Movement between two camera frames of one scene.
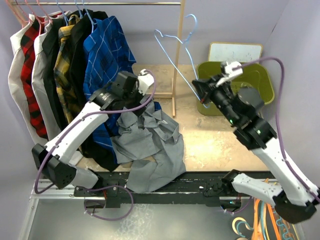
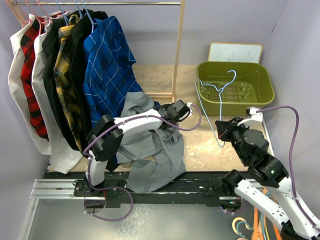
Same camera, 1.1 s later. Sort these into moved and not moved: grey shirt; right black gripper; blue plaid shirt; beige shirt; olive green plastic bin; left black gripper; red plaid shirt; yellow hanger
Moved: right black gripper; left black gripper
Not moved: beige shirt; yellow hanger; olive green plastic bin; red plaid shirt; blue plaid shirt; grey shirt
